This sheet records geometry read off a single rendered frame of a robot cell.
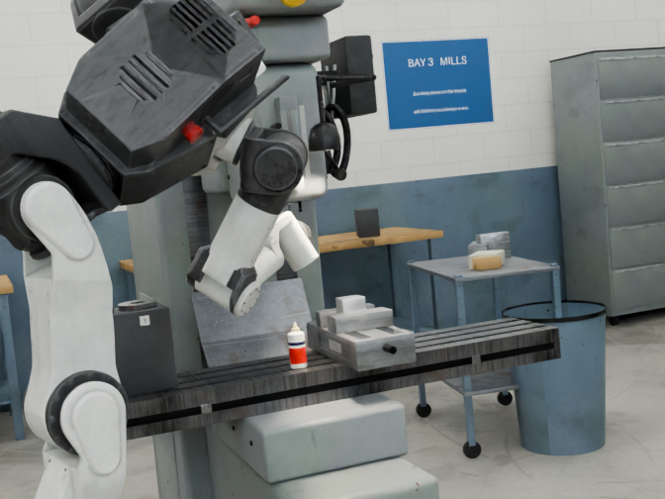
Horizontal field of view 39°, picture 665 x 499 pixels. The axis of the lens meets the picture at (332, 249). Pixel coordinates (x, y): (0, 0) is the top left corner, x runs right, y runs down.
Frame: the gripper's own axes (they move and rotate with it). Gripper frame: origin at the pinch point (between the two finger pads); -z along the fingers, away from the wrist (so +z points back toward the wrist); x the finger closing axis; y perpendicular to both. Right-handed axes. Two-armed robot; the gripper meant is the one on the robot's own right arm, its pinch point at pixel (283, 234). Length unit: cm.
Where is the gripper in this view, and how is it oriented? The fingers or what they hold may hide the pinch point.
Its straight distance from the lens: 229.7
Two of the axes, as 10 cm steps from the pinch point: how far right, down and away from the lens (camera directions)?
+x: -9.9, 1.0, -1.2
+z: 1.3, 0.7, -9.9
